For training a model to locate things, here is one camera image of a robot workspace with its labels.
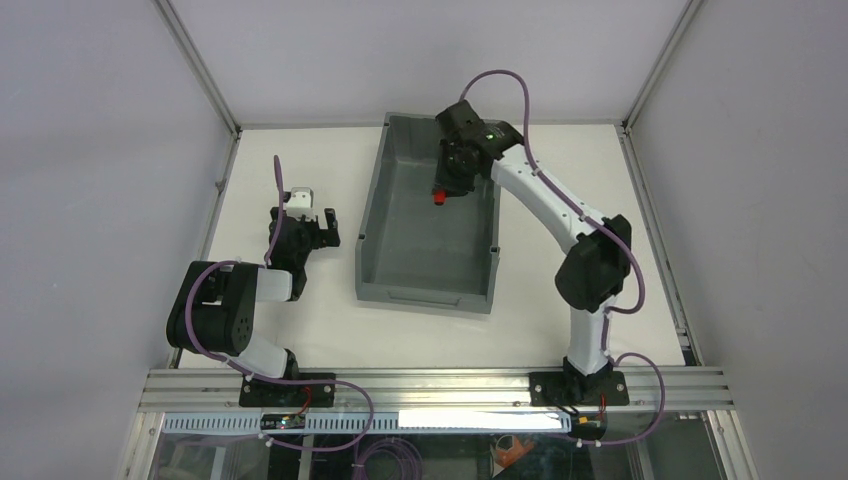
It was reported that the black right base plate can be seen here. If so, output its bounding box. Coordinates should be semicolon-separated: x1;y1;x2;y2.
528;371;630;407

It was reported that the grey plastic storage bin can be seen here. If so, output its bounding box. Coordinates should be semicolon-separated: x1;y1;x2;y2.
355;112;500;314

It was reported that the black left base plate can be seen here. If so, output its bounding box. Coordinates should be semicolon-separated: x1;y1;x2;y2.
238;372;336;408

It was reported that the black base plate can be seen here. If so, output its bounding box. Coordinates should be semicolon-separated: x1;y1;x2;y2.
238;372;336;408
528;371;630;407

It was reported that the coiled purple cable below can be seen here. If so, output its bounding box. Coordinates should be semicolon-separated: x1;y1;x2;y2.
354;437;425;480

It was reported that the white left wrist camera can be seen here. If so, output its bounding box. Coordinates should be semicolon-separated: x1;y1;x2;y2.
284;187;315;222

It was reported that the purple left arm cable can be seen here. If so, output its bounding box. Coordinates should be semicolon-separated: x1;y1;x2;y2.
184;155;376;454

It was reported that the red handled screwdriver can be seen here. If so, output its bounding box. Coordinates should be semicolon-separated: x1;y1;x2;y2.
432;190;447;206

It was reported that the orange object under table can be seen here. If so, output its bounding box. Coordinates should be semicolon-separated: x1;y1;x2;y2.
492;435;535;469

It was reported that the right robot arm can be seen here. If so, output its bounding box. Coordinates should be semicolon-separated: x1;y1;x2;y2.
432;100;633;394

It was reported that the white slotted cable duct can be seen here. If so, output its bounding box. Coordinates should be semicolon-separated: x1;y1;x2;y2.
163;409;571;436

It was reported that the aluminium front rail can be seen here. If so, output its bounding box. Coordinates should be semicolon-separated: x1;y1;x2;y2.
138;366;735;413

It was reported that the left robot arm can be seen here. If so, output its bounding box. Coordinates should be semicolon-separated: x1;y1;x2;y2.
166;207;341;382

